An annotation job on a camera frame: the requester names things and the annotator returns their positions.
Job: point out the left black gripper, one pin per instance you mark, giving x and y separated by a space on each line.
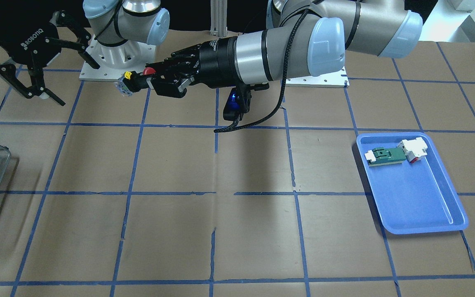
214 60

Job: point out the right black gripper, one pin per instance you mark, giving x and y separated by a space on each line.
35 43

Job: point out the red emergency stop button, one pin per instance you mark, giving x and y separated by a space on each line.
131 82

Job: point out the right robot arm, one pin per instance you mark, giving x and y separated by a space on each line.
125 33

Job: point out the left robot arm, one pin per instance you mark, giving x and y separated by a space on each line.
304 38

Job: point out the green terminal block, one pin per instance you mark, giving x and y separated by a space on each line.
384 156

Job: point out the white circuit breaker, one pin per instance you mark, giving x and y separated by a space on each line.
414 149

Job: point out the blue plastic tray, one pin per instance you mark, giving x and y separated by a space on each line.
412 198

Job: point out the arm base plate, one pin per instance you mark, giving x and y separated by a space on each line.
115 61
338 79

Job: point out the aluminium frame post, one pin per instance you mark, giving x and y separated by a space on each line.
218 18

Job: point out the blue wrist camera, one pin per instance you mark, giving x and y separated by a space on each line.
237 104

